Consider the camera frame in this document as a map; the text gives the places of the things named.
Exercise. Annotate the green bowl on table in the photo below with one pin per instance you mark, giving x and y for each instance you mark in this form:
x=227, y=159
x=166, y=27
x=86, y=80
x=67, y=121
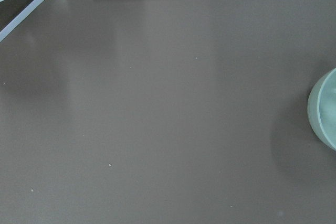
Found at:
x=321, y=109

